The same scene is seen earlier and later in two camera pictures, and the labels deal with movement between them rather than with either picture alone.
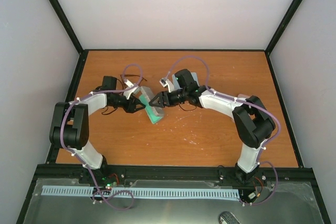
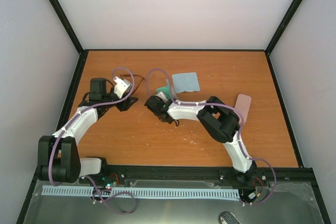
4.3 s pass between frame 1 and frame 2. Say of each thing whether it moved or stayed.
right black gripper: moved
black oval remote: stayed
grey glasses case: moved
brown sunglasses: stayed
